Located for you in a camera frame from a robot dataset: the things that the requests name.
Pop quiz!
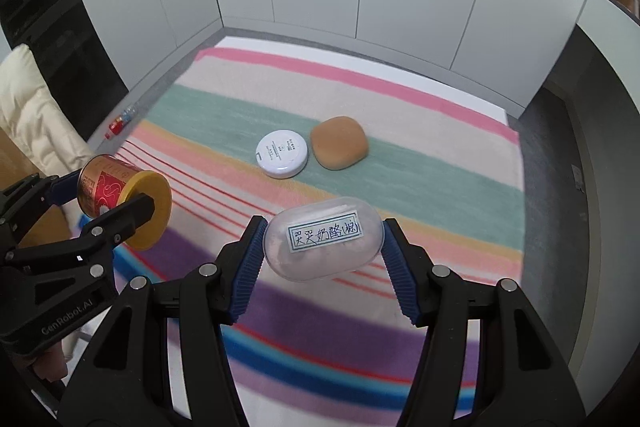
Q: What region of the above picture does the cardboard box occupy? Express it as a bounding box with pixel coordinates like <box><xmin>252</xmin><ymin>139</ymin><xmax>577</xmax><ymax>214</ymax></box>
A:
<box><xmin>0</xmin><ymin>127</ymin><xmax>68</xmax><ymax>249</ymax></box>

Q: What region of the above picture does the red label plastic bottle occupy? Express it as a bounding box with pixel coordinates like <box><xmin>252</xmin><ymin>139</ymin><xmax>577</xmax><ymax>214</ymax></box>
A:
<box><xmin>104</xmin><ymin>104</ymin><xmax>137</xmax><ymax>140</ymax></box>

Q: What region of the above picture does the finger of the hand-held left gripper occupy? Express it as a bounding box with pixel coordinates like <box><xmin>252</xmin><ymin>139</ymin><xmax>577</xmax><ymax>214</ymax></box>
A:
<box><xmin>0</xmin><ymin>173</ymin><xmax>85</xmax><ymax>233</ymax></box>
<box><xmin>2</xmin><ymin>193</ymin><xmax>157</xmax><ymax>269</ymax></box>

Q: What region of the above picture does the cream padded chair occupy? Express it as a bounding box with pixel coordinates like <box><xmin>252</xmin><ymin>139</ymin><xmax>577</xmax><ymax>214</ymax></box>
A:
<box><xmin>0</xmin><ymin>44</ymin><xmax>97</xmax><ymax>188</ymax></box>

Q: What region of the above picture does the black glass wall panel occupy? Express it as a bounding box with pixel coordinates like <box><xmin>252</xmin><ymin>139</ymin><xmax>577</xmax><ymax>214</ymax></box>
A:
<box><xmin>0</xmin><ymin>0</ymin><xmax>132</xmax><ymax>118</ymax></box>

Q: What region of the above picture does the clear oval labelled case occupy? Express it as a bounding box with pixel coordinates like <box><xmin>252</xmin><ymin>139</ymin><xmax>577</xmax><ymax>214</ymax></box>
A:
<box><xmin>263</xmin><ymin>196</ymin><xmax>386</xmax><ymax>283</ymax></box>

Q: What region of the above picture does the striped colourful cloth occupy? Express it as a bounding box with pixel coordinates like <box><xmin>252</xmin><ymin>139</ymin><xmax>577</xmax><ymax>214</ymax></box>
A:
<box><xmin>77</xmin><ymin>47</ymin><xmax>526</xmax><ymax>414</ymax></box>

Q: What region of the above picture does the white round compact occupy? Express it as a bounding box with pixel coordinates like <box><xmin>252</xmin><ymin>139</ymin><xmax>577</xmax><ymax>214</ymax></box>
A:
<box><xmin>255</xmin><ymin>130</ymin><xmax>310</xmax><ymax>179</ymax></box>

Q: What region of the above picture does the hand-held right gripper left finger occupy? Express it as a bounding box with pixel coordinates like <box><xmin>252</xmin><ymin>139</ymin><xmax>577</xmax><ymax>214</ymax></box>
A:
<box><xmin>57</xmin><ymin>214</ymin><xmax>268</xmax><ymax>427</ymax></box>

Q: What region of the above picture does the red can with yellow lid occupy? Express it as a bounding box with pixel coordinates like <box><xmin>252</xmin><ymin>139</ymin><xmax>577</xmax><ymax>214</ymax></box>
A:
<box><xmin>77</xmin><ymin>155</ymin><xmax>173</xmax><ymax>252</ymax></box>

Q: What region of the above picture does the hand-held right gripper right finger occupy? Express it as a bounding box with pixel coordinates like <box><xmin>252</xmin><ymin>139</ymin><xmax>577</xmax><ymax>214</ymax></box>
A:
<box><xmin>382</xmin><ymin>217</ymin><xmax>586</xmax><ymax>427</ymax></box>

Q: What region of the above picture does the person's left hand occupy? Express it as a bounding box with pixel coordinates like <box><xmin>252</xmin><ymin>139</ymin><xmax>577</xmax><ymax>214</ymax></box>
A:
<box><xmin>27</xmin><ymin>346</ymin><xmax>70</xmax><ymax>385</ymax></box>

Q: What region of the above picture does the brown makeup sponge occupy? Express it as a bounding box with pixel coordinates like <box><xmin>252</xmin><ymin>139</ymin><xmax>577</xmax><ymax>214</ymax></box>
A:
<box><xmin>309</xmin><ymin>115</ymin><xmax>370</xmax><ymax>172</ymax></box>

